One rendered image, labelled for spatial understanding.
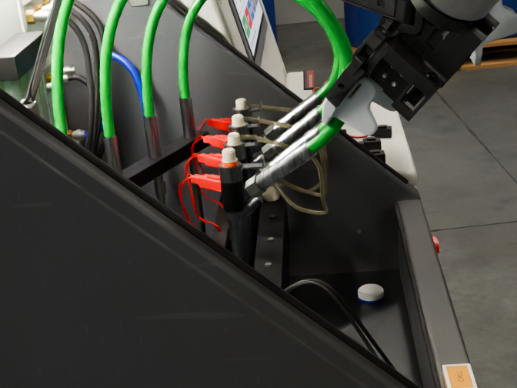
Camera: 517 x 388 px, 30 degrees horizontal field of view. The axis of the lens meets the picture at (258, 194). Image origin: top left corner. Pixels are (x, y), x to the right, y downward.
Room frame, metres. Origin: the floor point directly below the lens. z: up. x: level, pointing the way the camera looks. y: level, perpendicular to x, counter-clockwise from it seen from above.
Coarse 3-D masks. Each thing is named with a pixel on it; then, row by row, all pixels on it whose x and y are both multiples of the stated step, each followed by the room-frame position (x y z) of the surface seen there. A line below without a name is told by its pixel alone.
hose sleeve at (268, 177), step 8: (304, 144) 0.97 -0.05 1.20; (296, 152) 0.97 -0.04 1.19; (304, 152) 0.96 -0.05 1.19; (312, 152) 0.96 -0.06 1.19; (280, 160) 0.98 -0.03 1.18; (288, 160) 0.97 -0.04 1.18; (296, 160) 0.97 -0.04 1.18; (304, 160) 0.97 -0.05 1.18; (272, 168) 0.99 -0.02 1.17; (280, 168) 0.98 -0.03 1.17; (288, 168) 0.97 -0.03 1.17; (296, 168) 0.98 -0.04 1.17; (256, 176) 1.00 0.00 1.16; (264, 176) 0.99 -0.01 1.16; (272, 176) 0.98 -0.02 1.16; (280, 176) 0.98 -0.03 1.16; (264, 184) 0.99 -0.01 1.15; (272, 184) 0.99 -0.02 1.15
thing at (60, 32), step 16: (64, 0) 1.09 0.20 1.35; (320, 0) 0.96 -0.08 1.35; (64, 16) 1.10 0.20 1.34; (320, 16) 0.95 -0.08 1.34; (64, 32) 1.10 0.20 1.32; (336, 32) 0.95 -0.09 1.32; (64, 48) 1.11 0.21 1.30; (336, 48) 0.95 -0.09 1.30; (64, 112) 1.12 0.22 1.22; (64, 128) 1.11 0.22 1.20; (336, 128) 0.95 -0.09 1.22; (320, 144) 0.96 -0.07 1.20
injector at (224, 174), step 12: (228, 168) 1.09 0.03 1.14; (228, 180) 1.09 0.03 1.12; (240, 180) 1.10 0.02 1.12; (228, 192) 1.09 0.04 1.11; (240, 192) 1.09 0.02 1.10; (228, 204) 1.09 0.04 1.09; (240, 204) 1.09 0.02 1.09; (252, 204) 1.10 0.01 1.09; (228, 216) 1.09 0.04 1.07; (240, 216) 1.09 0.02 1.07; (228, 228) 1.10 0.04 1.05; (240, 228) 1.10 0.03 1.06; (240, 240) 1.09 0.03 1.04; (240, 252) 1.10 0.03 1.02
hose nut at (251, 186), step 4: (252, 176) 1.00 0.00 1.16; (248, 180) 1.00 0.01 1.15; (252, 180) 1.00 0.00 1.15; (248, 184) 1.00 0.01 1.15; (252, 184) 0.99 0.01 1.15; (256, 184) 0.99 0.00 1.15; (248, 188) 1.00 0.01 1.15; (252, 188) 0.99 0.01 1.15; (256, 188) 0.99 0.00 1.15; (260, 188) 0.99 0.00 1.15; (248, 192) 1.00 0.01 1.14; (252, 192) 0.99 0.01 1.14; (256, 192) 0.99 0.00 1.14; (260, 192) 1.00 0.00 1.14; (252, 196) 1.00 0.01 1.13; (256, 196) 1.00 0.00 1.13
